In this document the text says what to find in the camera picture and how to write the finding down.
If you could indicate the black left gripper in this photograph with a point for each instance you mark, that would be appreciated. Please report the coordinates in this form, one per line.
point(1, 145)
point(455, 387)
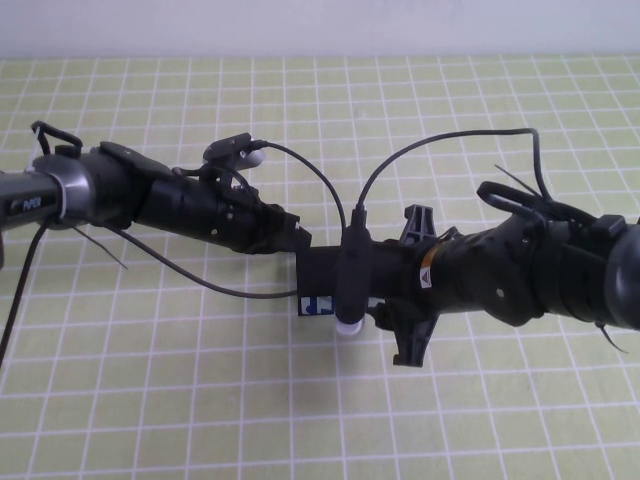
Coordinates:
point(200, 210)

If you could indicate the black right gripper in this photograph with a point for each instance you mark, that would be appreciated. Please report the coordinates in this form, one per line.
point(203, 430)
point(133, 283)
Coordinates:
point(425, 260)

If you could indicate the black glasses case printed side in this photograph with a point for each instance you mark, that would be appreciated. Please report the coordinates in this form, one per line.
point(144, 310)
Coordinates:
point(317, 270)

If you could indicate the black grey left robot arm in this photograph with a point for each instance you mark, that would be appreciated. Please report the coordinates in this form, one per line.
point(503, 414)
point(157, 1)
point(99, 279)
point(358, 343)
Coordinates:
point(75, 195)

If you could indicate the black zip tie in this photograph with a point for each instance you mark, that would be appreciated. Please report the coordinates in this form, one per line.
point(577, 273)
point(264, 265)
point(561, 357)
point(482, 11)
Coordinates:
point(100, 247)
point(517, 180)
point(611, 339)

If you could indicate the green white-grid tablecloth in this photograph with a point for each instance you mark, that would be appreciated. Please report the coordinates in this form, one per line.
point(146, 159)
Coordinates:
point(200, 400)

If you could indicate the white zip tie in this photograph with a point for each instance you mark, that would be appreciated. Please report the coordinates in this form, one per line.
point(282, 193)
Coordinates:
point(34, 150)

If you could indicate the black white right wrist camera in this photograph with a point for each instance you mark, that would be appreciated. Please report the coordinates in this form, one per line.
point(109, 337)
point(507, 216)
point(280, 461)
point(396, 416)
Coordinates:
point(352, 280)

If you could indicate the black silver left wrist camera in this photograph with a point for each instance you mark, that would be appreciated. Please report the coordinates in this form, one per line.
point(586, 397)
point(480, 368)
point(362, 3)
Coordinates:
point(227, 145)

